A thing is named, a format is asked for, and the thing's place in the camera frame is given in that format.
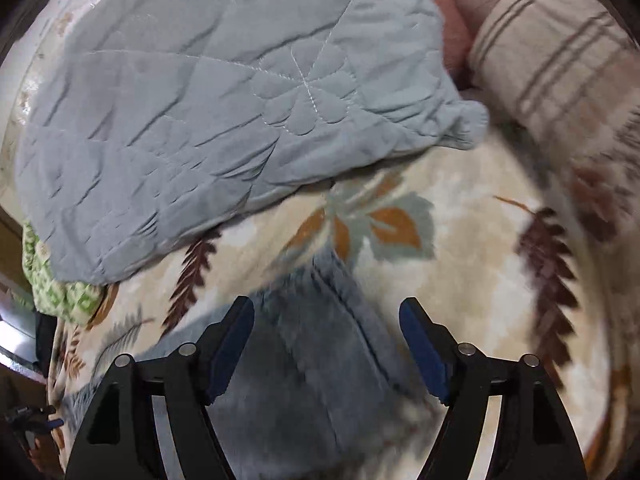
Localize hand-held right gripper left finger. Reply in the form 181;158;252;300
65;296;256;480

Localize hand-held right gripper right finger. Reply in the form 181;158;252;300
399;298;588;480

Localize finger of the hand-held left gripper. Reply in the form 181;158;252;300
6;404;65;453

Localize blue denim jeans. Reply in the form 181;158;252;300
150;250;451;480

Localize green white patterned cloth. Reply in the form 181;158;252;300
21;220;106;323

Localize leaf print beige blanket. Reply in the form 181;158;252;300
45;130;640;480

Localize grey quilted pillow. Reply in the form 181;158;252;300
14;0;490;285

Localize beige striped pillow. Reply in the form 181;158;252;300
467;0;640;171

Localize pink brown padded headboard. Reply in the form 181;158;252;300
407;0;531;91

